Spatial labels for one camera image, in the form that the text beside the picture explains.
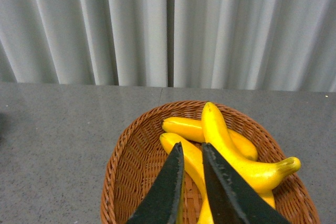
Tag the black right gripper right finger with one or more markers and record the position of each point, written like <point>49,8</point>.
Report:
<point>231,199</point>

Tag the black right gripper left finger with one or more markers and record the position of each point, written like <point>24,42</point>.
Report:
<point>164,201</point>

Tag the yellow banana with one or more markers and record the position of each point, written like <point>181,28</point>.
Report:
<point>260,176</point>
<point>193,163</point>
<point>191,129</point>

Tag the white curtain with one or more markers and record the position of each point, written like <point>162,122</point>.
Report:
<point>234,44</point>

